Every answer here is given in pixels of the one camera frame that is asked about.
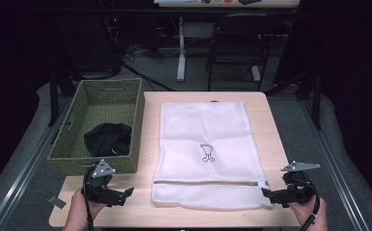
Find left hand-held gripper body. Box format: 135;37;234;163
81;159;125;206

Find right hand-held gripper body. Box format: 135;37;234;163
280;161;321;205

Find black cloth garment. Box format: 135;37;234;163
83;122;133;158

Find green woven basket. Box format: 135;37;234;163
47;77;146;177

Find white mesh laundry bag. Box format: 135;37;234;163
150;100;274;211

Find person's left hand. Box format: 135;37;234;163
63;189;107;231

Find person's right hand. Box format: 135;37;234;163
288;195;330;231

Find grey tape piece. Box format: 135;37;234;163
47;195;66;210

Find black metal stand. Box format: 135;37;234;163
312;71;323;131
47;68;60;128

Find white desk leg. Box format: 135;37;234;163
176;15;187;83

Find black folding chair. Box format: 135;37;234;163
205;13;279;92

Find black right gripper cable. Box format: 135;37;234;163
289;177;322;231

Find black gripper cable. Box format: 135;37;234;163
82;167;95;231
289;177;322;231

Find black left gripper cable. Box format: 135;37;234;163
82;167;95;231

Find grey metal rail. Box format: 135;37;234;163
0;95;76;231
299;95;368;231

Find black floor cable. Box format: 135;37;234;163
122;62;175;92

